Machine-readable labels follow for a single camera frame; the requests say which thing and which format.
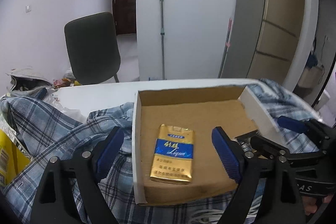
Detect brown cardboard carton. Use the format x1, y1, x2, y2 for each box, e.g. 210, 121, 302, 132
298, 67, 324, 88

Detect pink handled broom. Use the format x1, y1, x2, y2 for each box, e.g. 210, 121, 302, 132
217, 17, 233, 79

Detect green handled mop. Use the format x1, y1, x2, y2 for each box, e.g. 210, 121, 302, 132
157, 0, 167, 80

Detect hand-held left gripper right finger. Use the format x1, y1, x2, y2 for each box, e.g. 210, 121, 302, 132
211, 127, 307, 224

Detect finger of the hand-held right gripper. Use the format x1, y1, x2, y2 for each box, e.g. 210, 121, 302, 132
249, 135, 324, 161
277, 116, 336, 153

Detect person's right hand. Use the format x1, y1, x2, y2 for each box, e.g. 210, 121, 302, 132
302, 195, 332, 216

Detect cardboard box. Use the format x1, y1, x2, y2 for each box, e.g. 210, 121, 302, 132
132, 79, 281, 207

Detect dark grey chair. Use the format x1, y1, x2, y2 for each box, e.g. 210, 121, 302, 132
64, 12, 122, 85

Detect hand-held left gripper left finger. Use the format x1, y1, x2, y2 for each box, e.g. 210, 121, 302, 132
31, 126, 125, 224

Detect clear plastic bag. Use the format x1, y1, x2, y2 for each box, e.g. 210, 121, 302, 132
42, 93, 87, 125

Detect dark brown door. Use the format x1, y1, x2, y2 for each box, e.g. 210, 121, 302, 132
112, 0, 137, 35

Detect grey fabric bag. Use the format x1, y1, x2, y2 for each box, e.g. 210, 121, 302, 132
6, 67, 57, 96

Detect colourful snack packets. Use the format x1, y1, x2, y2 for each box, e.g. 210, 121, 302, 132
52, 77, 79, 89

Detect yellow bag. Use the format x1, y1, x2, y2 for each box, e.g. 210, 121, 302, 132
0, 130, 32, 188

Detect gold brown refrigerator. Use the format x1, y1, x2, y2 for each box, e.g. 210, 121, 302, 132
219, 0, 306, 88

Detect blue plaid shirt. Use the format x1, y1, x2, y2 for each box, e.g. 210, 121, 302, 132
0, 77, 326, 224

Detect gold and blue cigarette pack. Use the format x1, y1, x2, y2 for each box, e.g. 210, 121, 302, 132
149, 124, 197, 185

